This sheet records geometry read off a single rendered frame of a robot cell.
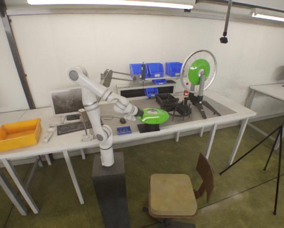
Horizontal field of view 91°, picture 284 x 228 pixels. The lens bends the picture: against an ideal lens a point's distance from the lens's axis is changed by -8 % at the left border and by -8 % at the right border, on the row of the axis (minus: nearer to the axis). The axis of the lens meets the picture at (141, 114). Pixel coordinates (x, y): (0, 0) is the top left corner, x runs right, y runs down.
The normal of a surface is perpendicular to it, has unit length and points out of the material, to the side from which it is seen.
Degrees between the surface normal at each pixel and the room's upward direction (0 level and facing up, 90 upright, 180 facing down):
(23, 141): 94
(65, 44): 90
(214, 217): 0
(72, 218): 0
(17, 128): 86
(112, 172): 0
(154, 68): 90
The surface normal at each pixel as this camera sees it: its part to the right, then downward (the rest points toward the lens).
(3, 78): 0.28, 0.44
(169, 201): 0.00, -0.89
